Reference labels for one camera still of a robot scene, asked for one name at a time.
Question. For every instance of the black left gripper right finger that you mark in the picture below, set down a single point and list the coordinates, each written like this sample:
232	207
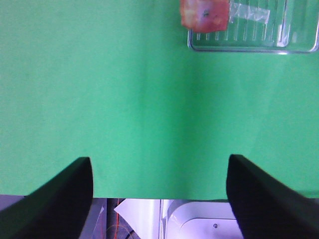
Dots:
264	207

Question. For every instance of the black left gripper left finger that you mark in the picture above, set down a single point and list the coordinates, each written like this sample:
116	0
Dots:
56	210

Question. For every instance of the bacon strip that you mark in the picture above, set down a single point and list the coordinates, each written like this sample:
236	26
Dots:
205	16

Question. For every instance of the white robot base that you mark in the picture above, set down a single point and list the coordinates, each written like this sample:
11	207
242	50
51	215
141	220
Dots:
179	219

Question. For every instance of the green tablecloth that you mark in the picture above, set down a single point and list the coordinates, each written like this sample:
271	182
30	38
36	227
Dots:
114	80

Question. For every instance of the left clear plastic tray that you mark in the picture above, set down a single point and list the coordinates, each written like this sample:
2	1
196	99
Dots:
275	26

